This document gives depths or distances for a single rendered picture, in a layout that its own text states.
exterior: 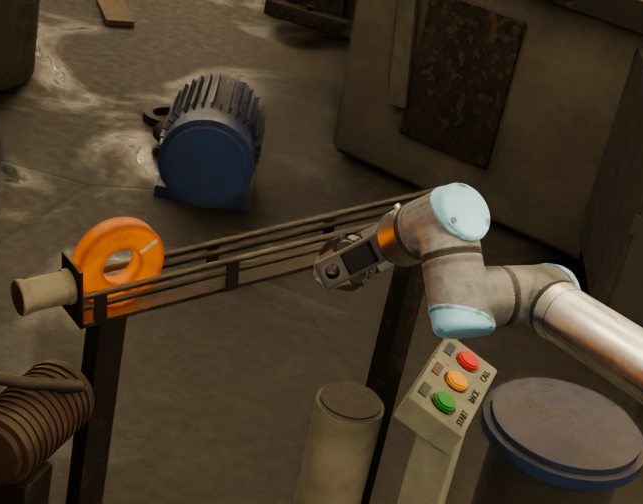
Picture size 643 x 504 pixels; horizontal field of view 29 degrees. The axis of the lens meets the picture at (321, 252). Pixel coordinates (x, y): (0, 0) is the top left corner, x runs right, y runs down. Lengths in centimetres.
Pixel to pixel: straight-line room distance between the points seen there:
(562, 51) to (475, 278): 217
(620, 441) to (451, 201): 81
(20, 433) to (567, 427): 104
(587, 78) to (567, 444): 173
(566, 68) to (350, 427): 201
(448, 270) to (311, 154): 264
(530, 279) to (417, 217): 19
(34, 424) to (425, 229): 68
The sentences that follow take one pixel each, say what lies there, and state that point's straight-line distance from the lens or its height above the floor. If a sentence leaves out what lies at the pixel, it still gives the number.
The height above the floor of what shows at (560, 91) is 53.
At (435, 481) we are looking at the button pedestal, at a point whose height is 43.
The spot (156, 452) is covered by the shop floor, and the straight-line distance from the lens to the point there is 283.
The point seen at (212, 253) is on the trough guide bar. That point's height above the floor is 68.
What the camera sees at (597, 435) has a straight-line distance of 246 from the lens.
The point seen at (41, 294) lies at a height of 68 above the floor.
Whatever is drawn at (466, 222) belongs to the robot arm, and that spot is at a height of 98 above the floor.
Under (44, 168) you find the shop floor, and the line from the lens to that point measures 401.
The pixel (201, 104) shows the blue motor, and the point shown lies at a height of 33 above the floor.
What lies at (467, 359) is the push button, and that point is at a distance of 220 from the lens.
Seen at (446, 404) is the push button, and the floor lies 61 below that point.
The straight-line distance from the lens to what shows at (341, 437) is 216.
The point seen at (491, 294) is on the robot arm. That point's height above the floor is 89.
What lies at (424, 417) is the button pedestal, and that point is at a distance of 206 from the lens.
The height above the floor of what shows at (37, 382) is 57.
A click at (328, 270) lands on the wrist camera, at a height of 82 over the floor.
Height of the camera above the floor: 173
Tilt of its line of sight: 27 degrees down
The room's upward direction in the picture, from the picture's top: 12 degrees clockwise
